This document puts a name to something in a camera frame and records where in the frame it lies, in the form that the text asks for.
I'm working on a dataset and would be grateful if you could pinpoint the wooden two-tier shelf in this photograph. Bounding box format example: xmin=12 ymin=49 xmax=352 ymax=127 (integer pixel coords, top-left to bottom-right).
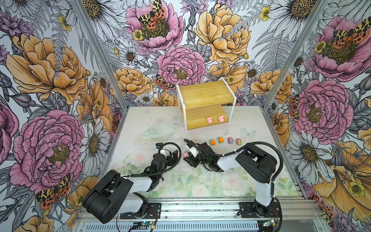
xmin=176 ymin=77 xmax=237 ymax=133

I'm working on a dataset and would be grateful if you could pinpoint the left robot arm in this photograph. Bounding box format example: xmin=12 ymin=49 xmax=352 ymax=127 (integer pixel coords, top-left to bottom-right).
xmin=82 ymin=142 xmax=181 ymax=224

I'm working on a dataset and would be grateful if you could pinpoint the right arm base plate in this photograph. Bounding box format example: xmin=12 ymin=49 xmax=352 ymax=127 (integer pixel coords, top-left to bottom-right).
xmin=239 ymin=201 xmax=282 ymax=218

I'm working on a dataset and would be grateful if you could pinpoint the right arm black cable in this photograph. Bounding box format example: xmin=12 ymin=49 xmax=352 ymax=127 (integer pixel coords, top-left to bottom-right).
xmin=184 ymin=138 xmax=284 ymax=183

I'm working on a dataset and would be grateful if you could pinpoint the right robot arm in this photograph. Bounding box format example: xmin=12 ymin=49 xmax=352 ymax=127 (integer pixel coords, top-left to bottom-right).
xmin=183 ymin=139 xmax=283 ymax=217

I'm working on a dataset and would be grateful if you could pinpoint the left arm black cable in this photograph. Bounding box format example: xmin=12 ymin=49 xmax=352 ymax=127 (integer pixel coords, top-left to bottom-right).
xmin=127 ymin=142 xmax=182 ymax=177

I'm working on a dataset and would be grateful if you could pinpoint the pink green toy car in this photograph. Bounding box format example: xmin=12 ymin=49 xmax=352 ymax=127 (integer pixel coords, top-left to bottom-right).
xmin=236 ymin=138 xmax=242 ymax=146

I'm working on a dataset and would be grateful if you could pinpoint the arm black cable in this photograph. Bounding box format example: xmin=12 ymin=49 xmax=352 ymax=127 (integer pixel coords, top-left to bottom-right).
xmin=184 ymin=138 xmax=284 ymax=183
xmin=127 ymin=142 xmax=182 ymax=177

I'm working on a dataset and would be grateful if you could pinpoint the aluminium frame rail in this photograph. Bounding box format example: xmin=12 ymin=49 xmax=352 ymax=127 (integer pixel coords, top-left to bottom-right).
xmin=75 ymin=198 xmax=325 ymax=222

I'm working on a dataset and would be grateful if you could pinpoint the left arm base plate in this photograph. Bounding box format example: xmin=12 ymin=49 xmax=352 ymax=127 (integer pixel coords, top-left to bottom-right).
xmin=119 ymin=203 xmax=162 ymax=219

